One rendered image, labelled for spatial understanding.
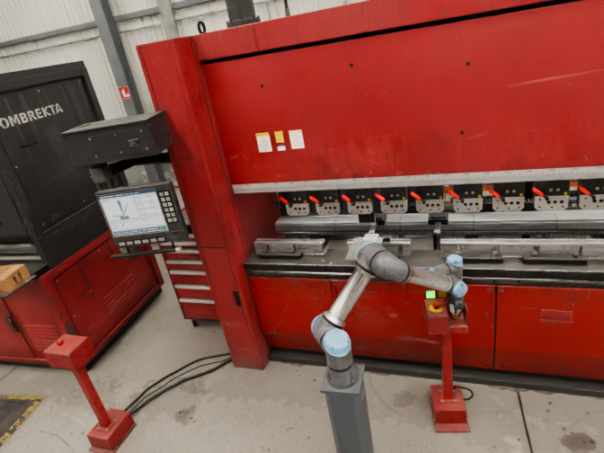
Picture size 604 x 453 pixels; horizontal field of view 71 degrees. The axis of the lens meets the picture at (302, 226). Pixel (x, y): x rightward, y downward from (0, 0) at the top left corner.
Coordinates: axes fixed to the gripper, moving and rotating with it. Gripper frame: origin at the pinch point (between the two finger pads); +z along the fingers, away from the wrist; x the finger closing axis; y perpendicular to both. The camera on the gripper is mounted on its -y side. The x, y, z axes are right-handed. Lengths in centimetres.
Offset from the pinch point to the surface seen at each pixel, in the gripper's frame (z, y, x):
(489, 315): 20.2, 18.7, -22.4
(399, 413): 74, -5, 34
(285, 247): -14, 58, 99
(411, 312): 21.8, 27.4, 21.1
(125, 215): -69, 23, 177
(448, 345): 20.5, -2.4, 4.4
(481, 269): -11.4, 22.2, -17.9
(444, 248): -16.2, 38.5, -1.1
